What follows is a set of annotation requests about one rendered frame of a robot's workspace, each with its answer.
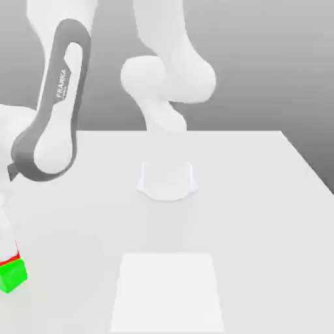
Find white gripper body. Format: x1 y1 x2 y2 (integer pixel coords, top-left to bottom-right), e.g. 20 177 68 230
0 193 19 263

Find small red cube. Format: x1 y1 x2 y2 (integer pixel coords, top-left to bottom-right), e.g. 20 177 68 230
0 238 22 267

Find small green cube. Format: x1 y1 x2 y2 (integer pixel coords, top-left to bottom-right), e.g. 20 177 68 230
0 258 29 294

